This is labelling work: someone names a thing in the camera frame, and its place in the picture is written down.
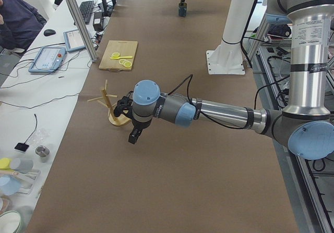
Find black keyboard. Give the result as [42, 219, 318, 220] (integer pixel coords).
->
[79, 0, 96, 24]

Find dark blue mug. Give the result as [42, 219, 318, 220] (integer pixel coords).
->
[178, 3, 187, 17]

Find near blue teach pendant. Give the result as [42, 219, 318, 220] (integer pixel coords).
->
[28, 46, 66, 74]

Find wooden cup storage rack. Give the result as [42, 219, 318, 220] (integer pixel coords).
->
[87, 80, 131, 127]

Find far blue teach pendant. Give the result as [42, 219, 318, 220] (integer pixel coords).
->
[63, 29, 86, 53]

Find white pedestal column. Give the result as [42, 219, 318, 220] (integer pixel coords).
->
[206, 0, 257, 75]

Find yellow cup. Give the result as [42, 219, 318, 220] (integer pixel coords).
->
[0, 158, 11, 169]

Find small black square device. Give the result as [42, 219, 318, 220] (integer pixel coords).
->
[14, 142, 29, 153]

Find light blue cup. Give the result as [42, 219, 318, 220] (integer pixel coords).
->
[0, 175, 21, 195]

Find small metal cup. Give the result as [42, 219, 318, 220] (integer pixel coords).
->
[35, 145, 50, 163]

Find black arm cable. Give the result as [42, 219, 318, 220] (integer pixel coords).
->
[165, 73, 261, 129]

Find green rimmed bowl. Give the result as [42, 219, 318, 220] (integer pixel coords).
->
[0, 211, 23, 233]

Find yellow plastic knife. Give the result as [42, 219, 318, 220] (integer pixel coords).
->
[110, 56, 133, 60]

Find black computer mouse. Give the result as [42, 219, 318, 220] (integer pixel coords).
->
[43, 29, 56, 36]

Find blue teach pendant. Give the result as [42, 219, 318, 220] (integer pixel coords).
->
[63, 29, 86, 53]
[28, 46, 66, 74]

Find overlapping lemon slices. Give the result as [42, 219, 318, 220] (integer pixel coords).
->
[118, 59, 132, 68]

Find single lemon slice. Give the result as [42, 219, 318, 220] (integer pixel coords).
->
[111, 52, 120, 59]

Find black power adapter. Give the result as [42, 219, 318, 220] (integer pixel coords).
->
[93, 12, 104, 31]

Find wooden cutting board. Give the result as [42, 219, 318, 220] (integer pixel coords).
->
[99, 40, 138, 71]

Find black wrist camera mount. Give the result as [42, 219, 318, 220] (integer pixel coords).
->
[113, 91, 133, 119]

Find grey cup lying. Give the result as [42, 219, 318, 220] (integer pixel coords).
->
[10, 158, 33, 173]

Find person in dark sweater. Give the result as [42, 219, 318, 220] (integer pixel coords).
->
[1, 0, 47, 50]

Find aluminium frame post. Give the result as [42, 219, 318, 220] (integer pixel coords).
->
[66, 0, 97, 63]

